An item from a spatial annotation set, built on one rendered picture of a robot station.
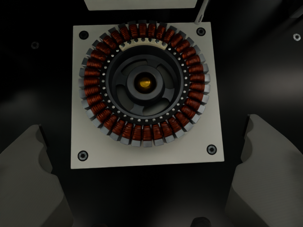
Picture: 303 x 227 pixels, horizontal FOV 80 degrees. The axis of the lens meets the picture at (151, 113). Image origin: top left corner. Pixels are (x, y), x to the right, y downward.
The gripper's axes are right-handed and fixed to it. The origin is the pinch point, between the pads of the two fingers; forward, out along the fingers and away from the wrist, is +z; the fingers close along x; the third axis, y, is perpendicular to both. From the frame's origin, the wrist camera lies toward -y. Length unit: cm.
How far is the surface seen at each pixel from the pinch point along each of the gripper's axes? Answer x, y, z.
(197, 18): 5.8, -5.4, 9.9
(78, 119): -6.7, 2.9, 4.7
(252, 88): 12.0, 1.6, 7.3
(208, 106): 6.4, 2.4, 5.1
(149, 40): 0.6, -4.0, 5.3
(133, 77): -0.9, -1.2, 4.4
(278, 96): 14.8, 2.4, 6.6
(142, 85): -0.2, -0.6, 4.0
